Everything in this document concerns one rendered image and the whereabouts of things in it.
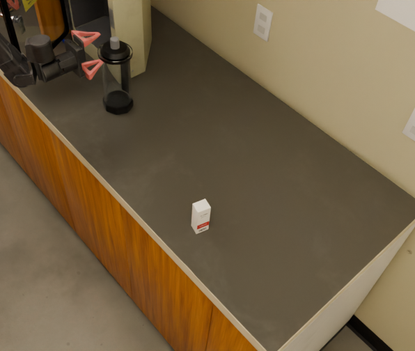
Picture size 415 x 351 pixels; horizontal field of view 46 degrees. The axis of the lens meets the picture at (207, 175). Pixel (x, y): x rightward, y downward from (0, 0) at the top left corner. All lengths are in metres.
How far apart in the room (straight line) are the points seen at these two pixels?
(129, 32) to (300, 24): 0.56
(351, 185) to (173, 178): 0.56
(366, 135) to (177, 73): 0.72
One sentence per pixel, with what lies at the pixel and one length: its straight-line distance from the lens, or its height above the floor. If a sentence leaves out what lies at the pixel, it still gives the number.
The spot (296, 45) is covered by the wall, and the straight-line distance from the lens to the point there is 1.71.
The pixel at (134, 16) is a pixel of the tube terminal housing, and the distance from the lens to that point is 1.73.
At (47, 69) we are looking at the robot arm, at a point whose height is 1.22.
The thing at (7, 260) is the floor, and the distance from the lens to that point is 2.56.
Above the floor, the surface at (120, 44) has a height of 1.18.
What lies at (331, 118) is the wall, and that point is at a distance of 1.73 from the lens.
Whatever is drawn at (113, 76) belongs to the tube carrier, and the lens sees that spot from 1.61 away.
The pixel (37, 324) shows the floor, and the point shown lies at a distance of 2.37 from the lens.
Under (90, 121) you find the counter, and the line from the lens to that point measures 1.70.
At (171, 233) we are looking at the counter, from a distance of 1.40.
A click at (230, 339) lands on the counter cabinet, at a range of 1.51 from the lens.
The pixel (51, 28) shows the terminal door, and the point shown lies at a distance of 1.91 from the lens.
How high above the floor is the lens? 2.12
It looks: 51 degrees down
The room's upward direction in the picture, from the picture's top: 6 degrees clockwise
